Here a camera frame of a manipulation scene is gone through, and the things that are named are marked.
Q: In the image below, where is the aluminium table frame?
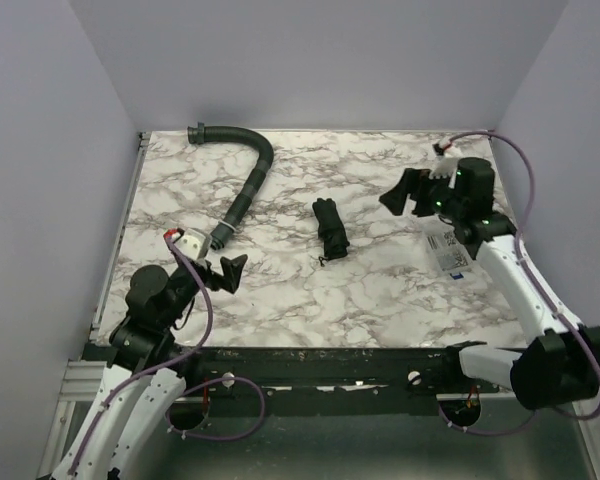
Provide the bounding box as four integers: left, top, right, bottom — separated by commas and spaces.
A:
34, 130, 600, 480

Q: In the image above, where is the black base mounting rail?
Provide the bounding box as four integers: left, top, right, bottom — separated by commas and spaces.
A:
82, 343, 511, 419

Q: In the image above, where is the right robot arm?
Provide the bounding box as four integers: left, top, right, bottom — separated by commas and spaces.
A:
379, 157, 600, 410

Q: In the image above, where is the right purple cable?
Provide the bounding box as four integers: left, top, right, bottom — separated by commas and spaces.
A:
437, 130, 600, 435

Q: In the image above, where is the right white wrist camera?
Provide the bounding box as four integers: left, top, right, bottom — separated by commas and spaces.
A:
429, 143, 462, 180

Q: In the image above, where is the black folding umbrella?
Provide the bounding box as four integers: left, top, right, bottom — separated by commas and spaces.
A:
312, 198, 350, 265

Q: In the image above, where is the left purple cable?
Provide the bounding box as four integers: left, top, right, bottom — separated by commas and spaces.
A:
67, 234, 267, 476

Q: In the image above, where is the purple cable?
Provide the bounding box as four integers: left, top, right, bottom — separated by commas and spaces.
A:
437, 130, 600, 435
67, 234, 267, 476

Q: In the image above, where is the clear plastic screw box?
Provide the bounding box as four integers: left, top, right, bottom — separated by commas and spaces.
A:
424, 229, 473, 280

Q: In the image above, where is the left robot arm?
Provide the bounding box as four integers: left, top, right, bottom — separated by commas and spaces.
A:
49, 255, 247, 479

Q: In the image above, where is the grey corrugated hose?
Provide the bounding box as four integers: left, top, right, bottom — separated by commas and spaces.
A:
185, 121, 275, 251

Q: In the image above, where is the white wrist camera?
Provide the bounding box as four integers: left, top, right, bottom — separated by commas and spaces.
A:
163, 228, 211, 261
429, 143, 462, 180

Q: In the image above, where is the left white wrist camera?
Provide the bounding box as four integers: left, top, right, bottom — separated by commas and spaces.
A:
163, 228, 211, 261

